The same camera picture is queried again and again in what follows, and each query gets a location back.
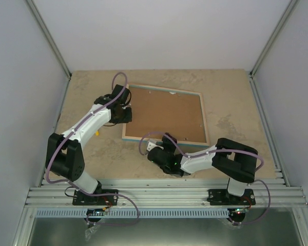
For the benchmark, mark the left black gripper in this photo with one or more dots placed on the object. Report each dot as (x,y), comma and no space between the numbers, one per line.
(128,119)

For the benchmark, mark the left controller board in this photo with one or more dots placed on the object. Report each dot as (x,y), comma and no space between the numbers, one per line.
(97,211)

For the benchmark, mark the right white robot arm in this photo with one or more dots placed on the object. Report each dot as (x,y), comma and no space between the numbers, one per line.
(238,161)

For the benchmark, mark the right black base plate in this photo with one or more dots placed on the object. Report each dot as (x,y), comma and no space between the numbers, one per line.
(219,197)

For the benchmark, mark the right controller board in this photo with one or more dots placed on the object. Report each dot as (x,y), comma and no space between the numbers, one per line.
(239,211)

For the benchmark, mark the controller board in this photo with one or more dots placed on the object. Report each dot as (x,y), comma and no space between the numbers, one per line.
(97,211)
(239,211)

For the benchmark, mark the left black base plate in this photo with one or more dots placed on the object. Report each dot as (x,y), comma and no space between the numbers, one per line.
(110,198)

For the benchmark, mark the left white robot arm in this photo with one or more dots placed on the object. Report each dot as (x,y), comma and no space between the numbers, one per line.
(65,151)

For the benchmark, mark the grey slotted cable duct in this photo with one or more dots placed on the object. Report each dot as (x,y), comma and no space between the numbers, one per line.
(132,213)

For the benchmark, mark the aluminium corner post left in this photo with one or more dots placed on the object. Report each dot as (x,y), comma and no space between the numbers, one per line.
(47,35)

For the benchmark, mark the aluminium rail base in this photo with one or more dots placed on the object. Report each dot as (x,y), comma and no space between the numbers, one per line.
(169,193)

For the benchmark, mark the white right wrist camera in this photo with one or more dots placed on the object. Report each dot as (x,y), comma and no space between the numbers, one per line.
(151,144)

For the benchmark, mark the aluminium corner post right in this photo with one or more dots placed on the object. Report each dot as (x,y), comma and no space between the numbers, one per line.
(274,35)

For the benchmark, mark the aluminium corner post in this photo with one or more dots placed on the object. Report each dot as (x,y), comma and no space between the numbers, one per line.
(274,35)
(47,35)

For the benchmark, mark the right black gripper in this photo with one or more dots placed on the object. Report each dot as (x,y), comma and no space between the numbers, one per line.
(166,143)

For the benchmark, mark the teal wooden picture frame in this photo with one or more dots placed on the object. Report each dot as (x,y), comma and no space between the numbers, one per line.
(159,110)

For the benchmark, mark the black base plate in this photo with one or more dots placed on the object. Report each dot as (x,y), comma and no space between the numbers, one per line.
(110,198)
(219,197)

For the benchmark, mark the clear plastic bag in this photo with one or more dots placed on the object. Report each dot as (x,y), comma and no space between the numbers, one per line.
(91,230)

